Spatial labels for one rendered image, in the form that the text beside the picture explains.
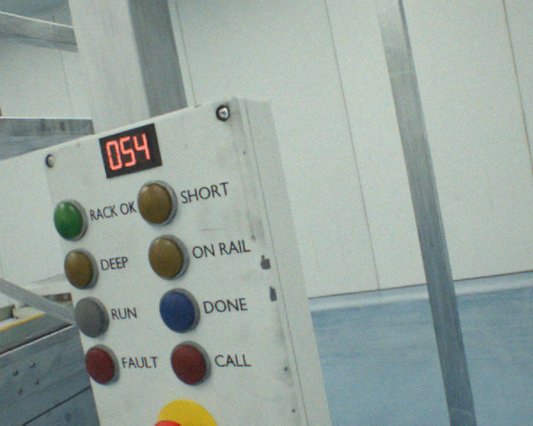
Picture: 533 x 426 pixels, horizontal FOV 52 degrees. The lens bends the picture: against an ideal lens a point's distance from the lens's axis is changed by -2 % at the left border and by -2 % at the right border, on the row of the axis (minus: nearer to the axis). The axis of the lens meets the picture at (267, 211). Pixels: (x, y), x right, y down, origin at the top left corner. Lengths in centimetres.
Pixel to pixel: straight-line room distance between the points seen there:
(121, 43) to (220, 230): 19
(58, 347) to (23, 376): 10
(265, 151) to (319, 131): 386
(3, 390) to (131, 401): 77
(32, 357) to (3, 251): 464
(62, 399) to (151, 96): 97
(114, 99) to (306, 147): 380
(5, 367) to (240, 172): 91
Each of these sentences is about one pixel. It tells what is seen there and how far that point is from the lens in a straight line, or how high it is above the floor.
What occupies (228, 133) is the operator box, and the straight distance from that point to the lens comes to 34.
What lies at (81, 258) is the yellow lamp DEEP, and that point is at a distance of 41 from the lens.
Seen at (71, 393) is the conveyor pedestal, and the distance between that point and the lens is 135.
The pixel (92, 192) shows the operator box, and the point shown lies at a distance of 40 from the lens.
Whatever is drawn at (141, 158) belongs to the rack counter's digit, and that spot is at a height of 108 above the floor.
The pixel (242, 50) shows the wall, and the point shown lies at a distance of 445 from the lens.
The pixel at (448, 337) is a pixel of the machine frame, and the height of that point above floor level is 55.
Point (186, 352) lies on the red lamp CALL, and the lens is 37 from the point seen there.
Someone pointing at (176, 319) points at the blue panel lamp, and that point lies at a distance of 37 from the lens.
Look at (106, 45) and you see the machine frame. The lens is 48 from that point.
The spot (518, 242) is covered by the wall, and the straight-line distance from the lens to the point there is 418.
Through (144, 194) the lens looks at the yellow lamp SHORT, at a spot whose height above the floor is 105.
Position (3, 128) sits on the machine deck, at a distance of 120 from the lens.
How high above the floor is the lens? 105
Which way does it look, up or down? 3 degrees down
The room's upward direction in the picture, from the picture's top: 11 degrees counter-clockwise
